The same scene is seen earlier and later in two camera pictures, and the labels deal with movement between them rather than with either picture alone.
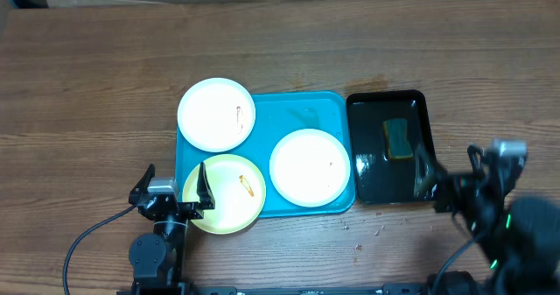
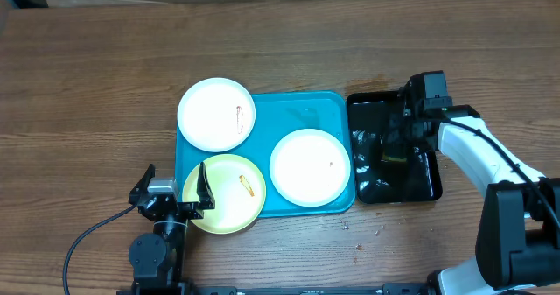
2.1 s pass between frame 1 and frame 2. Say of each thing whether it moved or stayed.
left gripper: stayed
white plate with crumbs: stayed
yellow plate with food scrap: stayed
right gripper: moved
